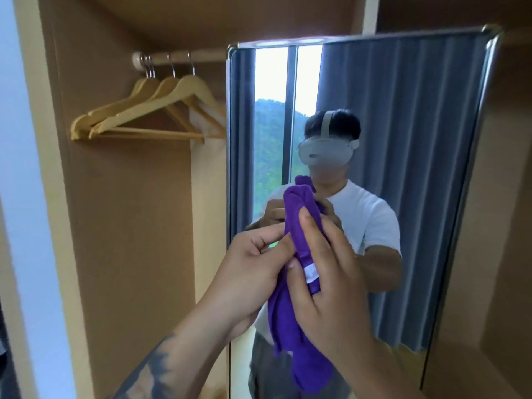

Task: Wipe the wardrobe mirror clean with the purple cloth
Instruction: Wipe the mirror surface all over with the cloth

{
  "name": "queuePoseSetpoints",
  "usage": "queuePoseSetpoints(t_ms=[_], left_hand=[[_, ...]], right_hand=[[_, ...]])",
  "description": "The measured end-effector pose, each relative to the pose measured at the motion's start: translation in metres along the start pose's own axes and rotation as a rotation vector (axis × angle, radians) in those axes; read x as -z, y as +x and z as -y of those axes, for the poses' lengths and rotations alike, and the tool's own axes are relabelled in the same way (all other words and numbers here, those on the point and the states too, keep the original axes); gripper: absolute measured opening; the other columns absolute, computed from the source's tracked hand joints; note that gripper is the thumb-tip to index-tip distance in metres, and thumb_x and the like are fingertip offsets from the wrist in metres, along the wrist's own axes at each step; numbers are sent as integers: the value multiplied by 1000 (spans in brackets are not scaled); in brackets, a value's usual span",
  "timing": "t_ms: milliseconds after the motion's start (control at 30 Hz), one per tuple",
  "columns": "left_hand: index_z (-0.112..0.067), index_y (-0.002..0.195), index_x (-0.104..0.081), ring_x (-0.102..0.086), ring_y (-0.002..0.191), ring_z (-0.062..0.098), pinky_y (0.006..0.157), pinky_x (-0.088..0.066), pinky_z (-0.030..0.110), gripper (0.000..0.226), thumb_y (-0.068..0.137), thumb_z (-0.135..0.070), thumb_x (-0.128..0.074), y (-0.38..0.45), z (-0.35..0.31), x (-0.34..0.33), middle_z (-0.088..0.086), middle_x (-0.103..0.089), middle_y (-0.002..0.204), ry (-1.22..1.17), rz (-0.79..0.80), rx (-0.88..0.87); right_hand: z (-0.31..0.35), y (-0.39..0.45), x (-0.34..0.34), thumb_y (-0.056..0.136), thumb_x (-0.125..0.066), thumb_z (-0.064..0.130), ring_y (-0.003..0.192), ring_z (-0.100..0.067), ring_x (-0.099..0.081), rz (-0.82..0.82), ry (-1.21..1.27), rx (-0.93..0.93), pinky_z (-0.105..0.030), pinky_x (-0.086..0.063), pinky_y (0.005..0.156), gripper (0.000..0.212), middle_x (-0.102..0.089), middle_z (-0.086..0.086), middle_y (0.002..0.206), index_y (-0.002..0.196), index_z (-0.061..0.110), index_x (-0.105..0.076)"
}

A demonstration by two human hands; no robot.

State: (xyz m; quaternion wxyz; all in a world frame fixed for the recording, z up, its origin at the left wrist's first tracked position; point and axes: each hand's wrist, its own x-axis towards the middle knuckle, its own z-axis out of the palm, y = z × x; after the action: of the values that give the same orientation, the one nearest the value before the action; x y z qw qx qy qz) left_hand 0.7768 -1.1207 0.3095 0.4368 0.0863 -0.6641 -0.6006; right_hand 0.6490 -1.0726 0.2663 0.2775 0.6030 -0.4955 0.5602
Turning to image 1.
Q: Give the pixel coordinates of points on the wooden closet rod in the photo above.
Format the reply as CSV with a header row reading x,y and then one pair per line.
x,y
208,56

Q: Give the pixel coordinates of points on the wooden clothes hanger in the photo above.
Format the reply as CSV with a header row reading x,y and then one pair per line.
x,y
148,84
137,112
165,85
139,86

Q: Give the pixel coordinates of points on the person's left thumb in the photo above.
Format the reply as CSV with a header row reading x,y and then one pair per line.
x,y
277,254

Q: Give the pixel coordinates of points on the metal framed mirror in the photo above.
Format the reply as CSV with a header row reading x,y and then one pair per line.
x,y
415,141

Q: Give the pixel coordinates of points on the person's left forearm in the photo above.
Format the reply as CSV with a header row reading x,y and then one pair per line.
x,y
178,357

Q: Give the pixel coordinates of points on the person's right forearm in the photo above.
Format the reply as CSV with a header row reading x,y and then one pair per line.
x,y
374,373

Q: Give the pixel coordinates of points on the person's right middle finger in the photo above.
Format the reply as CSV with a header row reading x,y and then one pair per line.
x,y
341,243

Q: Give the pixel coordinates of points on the brown wooden wardrobe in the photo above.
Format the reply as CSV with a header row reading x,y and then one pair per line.
x,y
124,245

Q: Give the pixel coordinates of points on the purple cloth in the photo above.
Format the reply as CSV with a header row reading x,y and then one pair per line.
x,y
300,361

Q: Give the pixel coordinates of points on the person's left hand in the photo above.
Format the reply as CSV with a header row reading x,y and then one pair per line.
x,y
237,282

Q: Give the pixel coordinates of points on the person's right hand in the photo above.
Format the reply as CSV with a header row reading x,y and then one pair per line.
x,y
336,303

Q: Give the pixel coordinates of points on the person's right thumb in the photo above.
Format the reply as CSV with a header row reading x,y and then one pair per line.
x,y
297,286

